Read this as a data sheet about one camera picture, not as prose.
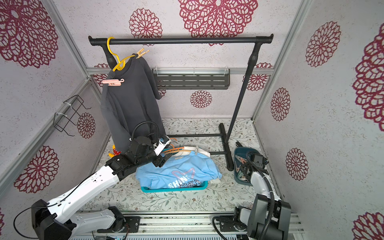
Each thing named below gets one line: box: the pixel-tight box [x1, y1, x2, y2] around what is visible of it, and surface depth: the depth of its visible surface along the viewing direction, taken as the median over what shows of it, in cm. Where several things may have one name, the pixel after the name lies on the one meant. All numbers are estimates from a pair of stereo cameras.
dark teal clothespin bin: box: [233, 147, 258, 187], surface depth 94 cm
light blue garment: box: [136, 151, 222, 189], surface depth 79 cm
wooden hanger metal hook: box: [171, 146, 211, 157], surface depth 90 cm
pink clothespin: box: [101, 78, 125, 86], surface depth 54 cm
